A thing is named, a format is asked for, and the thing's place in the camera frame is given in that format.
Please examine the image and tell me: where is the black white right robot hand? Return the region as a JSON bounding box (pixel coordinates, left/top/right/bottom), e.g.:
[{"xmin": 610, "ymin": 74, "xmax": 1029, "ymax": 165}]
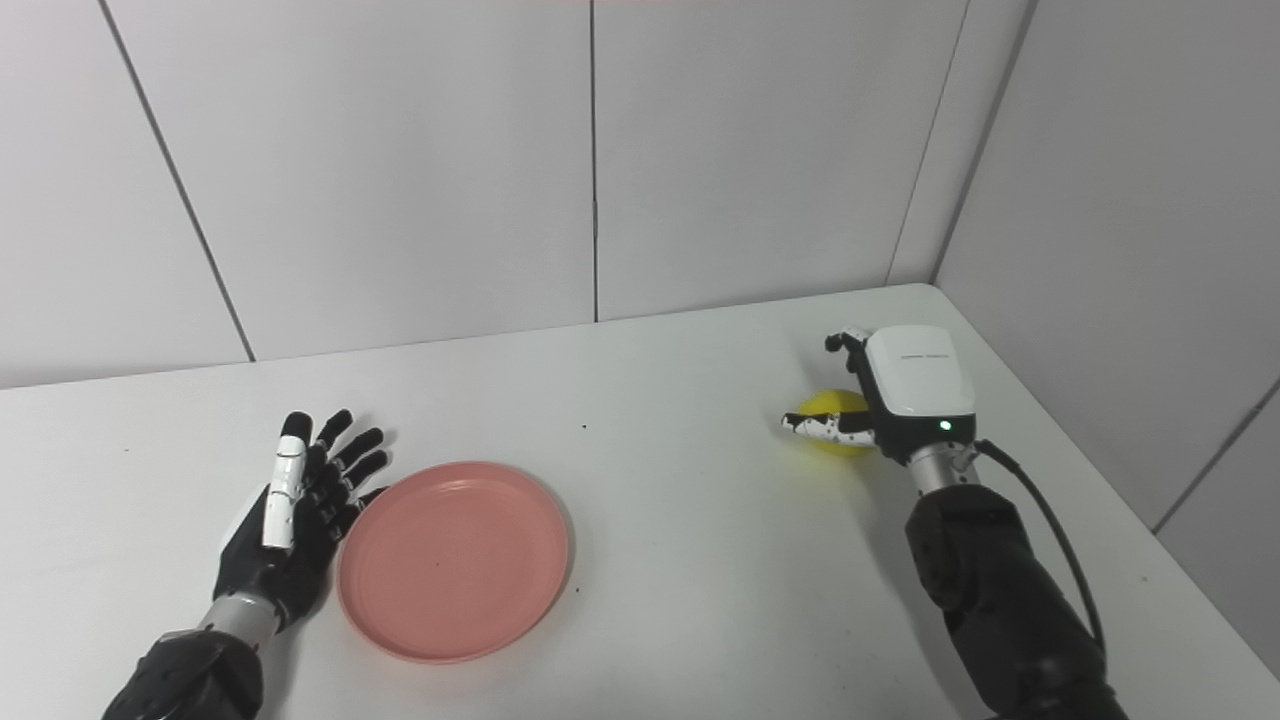
[{"xmin": 780, "ymin": 325, "xmax": 978, "ymax": 468}]

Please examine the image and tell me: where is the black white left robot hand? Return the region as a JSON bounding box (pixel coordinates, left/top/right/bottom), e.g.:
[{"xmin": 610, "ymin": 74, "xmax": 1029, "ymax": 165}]
[{"xmin": 213, "ymin": 410, "xmax": 391, "ymax": 631}]

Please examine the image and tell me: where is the yellow lemon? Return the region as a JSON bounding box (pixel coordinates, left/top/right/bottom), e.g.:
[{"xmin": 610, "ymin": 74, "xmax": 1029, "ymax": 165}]
[{"xmin": 797, "ymin": 389, "xmax": 879, "ymax": 458}]

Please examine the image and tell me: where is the pink round plate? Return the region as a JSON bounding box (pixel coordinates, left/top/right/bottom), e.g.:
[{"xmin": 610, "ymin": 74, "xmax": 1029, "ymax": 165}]
[{"xmin": 336, "ymin": 461, "xmax": 571, "ymax": 665}]

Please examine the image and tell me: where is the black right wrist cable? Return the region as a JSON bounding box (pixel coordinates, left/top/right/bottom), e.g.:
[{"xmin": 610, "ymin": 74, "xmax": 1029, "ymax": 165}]
[{"xmin": 975, "ymin": 440, "xmax": 1107, "ymax": 661}]

